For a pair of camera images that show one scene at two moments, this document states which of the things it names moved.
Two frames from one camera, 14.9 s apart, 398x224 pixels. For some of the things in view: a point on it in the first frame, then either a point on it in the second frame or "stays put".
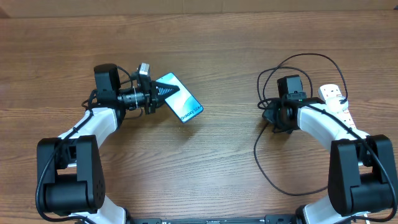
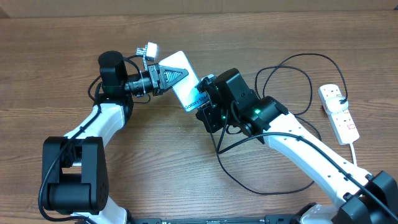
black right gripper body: (273, 115) -> (213, 117)
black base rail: (269, 219) stays put
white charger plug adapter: (333, 105) stays put
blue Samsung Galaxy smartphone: (183, 102) -> (189, 96)
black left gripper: (151, 89) -> (160, 78)
